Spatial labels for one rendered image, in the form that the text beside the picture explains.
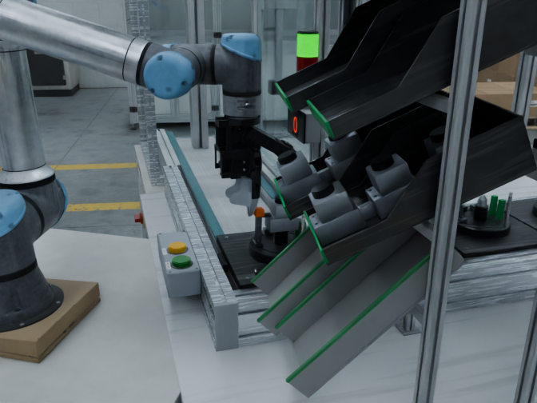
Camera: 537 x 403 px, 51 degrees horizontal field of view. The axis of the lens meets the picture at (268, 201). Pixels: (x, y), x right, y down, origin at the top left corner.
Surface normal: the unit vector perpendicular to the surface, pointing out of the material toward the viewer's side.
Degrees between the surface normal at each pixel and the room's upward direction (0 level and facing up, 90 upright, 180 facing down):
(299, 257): 90
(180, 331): 0
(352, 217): 90
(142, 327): 0
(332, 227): 90
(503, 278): 90
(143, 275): 0
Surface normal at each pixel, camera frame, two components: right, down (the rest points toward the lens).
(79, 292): -0.05, -0.94
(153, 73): -0.08, 0.36
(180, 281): 0.28, 0.35
